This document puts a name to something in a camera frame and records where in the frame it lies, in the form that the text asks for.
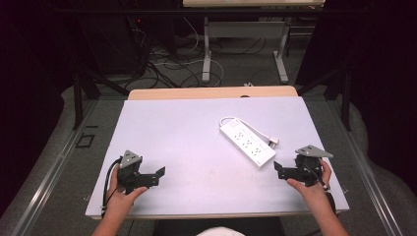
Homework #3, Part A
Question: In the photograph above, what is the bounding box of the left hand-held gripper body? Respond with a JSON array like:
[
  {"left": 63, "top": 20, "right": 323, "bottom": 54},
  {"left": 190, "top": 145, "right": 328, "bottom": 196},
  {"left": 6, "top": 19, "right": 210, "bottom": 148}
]
[{"left": 116, "top": 149, "right": 155, "bottom": 195}]

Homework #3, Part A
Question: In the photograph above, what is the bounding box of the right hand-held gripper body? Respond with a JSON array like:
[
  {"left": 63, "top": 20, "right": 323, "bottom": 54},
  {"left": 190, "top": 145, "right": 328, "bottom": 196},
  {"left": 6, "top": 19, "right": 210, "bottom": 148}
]
[{"left": 288, "top": 145, "right": 334, "bottom": 188}]

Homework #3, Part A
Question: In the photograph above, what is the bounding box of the person's right hand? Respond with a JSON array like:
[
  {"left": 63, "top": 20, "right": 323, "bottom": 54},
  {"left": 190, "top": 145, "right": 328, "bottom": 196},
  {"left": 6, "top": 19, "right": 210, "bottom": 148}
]
[{"left": 286, "top": 158, "right": 332, "bottom": 210}]

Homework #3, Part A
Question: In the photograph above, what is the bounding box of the person's left hand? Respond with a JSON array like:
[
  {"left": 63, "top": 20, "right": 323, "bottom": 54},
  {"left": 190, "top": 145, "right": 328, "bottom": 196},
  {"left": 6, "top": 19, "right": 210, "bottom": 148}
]
[{"left": 105, "top": 163, "right": 149, "bottom": 219}]

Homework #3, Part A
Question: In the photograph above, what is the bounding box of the white table cover board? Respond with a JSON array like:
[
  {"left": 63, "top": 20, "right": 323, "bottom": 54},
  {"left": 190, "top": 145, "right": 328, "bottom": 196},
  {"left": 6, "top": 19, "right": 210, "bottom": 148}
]
[{"left": 85, "top": 95, "right": 350, "bottom": 218}]

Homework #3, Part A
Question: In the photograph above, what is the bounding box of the white power strip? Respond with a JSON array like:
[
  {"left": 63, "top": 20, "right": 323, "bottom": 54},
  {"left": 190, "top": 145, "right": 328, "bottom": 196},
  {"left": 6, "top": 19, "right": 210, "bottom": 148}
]
[{"left": 218, "top": 120, "right": 277, "bottom": 170}]

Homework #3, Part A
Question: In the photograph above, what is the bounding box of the person's dark lap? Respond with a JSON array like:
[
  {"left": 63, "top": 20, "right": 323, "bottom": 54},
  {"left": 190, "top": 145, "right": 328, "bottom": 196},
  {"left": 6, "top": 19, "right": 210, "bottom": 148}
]
[{"left": 152, "top": 217, "right": 287, "bottom": 236}]

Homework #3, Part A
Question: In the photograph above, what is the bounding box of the black metal stand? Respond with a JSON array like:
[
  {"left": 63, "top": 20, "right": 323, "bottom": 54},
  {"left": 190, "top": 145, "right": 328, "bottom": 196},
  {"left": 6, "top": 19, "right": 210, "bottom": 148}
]
[
  {"left": 295, "top": 63, "right": 354, "bottom": 133},
  {"left": 72, "top": 63, "right": 131, "bottom": 131}
]

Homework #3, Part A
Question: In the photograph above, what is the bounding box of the person's white shirt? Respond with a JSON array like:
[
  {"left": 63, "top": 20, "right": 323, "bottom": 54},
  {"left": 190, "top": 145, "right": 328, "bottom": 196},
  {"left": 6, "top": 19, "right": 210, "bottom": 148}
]
[{"left": 196, "top": 226, "right": 246, "bottom": 236}]

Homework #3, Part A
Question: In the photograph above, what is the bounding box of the wooden table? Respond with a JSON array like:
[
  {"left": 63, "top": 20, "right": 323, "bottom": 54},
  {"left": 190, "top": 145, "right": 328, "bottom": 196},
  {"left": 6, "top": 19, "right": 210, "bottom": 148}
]
[{"left": 91, "top": 85, "right": 342, "bottom": 221}]

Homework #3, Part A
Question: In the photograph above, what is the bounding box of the dark curtain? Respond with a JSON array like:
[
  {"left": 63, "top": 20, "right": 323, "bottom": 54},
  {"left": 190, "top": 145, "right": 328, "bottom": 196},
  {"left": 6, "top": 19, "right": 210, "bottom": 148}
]
[
  {"left": 0, "top": 0, "right": 82, "bottom": 217},
  {"left": 294, "top": 0, "right": 417, "bottom": 195}
]

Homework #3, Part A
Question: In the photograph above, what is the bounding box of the black computer tower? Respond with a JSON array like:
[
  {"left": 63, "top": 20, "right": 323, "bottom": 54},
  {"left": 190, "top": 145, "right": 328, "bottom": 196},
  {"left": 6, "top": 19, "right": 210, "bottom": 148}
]
[{"left": 78, "top": 14, "right": 149, "bottom": 77}]

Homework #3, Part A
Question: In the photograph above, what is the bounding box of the light desk top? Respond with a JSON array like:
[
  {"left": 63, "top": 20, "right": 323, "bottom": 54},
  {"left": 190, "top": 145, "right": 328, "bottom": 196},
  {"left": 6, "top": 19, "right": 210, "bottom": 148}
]
[{"left": 182, "top": 0, "right": 327, "bottom": 9}]

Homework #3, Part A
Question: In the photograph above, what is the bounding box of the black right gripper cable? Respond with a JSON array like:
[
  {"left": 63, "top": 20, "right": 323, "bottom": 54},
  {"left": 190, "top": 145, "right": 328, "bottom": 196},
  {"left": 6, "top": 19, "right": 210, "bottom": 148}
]
[{"left": 302, "top": 162, "right": 337, "bottom": 215}]

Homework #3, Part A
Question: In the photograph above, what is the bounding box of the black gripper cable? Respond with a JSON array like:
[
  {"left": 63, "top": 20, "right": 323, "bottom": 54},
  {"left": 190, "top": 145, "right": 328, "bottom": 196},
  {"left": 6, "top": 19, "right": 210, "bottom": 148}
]
[
  {"left": 100, "top": 157, "right": 123, "bottom": 219},
  {"left": 302, "top": 162, "right": 337, "bottom": 215}
]

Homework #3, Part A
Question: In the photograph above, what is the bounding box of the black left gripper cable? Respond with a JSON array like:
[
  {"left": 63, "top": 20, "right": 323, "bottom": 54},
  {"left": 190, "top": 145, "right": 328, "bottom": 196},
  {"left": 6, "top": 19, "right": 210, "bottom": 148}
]
[{"left": 100, "top": 157, "right": 123, "bottom": 219}]

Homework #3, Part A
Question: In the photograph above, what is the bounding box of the white power strip cable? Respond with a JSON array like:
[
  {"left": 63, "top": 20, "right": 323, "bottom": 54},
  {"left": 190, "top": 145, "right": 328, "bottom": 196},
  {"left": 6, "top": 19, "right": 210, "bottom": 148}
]
[{"left": 218, "top": 116, "right": 273, "bottom": 142}]

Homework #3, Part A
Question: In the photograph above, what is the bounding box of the aluminium floor rail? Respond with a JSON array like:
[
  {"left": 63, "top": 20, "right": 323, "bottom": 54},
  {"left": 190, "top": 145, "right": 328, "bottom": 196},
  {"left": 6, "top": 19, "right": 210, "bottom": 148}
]
[
  {"left": 9, "top": 97, "right": 101, "bottom": 236},
  {"left": 326, "top": 97, "right": 406, "bottom": 236}
]

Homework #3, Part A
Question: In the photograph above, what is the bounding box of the tangle of floor cables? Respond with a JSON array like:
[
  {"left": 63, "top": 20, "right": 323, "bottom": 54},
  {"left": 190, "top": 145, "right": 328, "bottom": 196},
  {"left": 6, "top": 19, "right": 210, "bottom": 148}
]
[{"left": 126, "top": 18, "right": 268, "bottom": 89}]

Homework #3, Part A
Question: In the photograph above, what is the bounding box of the white metal desk frame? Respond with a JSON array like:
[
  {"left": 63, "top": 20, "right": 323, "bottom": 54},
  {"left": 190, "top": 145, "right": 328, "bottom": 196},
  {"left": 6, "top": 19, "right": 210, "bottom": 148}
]
[{"left": 201, "top": 16, "right": 292, "bottom": 85}]

